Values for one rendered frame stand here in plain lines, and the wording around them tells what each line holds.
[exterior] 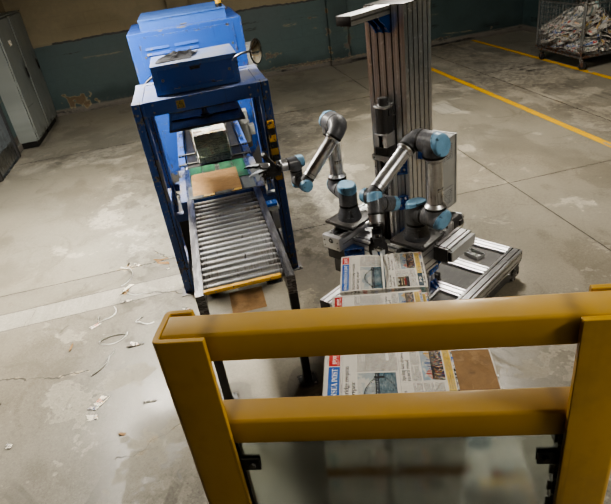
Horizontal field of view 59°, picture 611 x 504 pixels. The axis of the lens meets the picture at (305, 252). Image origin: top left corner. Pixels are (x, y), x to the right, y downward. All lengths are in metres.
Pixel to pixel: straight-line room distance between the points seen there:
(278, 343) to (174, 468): 2.40
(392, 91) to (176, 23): 3.61
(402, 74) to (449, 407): 2.27
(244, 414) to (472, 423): 0.40
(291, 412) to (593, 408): 0.50
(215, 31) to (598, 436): 5.64
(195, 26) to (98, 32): 5.42
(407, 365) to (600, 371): 0.75
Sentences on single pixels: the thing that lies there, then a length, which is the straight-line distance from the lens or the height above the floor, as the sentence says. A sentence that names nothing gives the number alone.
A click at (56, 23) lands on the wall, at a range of 11.54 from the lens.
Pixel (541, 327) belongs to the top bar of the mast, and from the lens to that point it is 0.90.
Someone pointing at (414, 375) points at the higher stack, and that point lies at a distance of 1.58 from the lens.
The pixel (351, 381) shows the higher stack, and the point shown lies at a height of 1.29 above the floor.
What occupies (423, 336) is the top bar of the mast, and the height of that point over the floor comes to 1.82.
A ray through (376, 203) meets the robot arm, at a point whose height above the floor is 1.25.
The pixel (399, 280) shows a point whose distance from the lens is 2.36.
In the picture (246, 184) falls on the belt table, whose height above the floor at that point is 0.80.
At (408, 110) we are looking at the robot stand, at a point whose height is 1.49.
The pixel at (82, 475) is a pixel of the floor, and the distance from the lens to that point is 3.45.
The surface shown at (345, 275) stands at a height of 1.06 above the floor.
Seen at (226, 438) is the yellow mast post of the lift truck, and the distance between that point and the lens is 1.04.
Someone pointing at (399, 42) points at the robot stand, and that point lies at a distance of 3.03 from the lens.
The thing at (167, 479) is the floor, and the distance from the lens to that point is 3.21.
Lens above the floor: 2.38
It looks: 30 degrees down
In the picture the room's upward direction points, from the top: 9 degrees counter-clockwise
